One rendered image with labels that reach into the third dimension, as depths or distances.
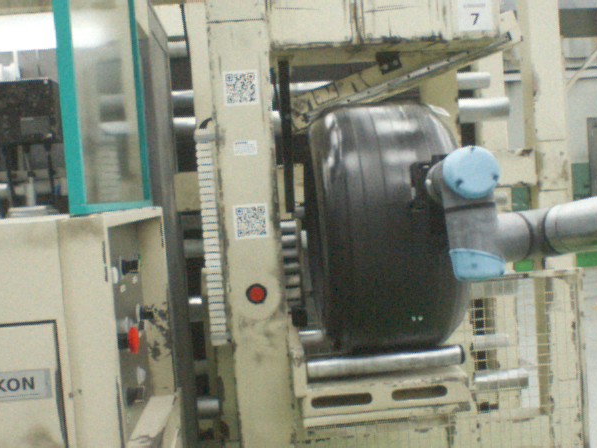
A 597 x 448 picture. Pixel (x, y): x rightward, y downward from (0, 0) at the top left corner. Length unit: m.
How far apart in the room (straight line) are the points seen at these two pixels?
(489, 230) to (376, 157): 0.42
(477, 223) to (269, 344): 0.69
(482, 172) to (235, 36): 0.74
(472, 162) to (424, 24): 0.92
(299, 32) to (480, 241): 0.97
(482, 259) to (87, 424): 0.57
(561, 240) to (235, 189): 0.74
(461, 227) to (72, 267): 0.54
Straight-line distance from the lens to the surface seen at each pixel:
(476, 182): 1.03
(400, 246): 1.37
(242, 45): 1.58
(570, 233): 1.06
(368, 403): 1.55
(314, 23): 1.86
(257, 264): 1.55
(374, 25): 1.88
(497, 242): 1.05
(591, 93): 12.20
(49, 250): 0.88
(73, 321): 0.89
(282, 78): 1.91
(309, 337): 1.79
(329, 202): 1.39
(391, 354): 1.54
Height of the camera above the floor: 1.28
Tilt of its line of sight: 3 degrees down
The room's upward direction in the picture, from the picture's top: 4 degrees counter-clockwise
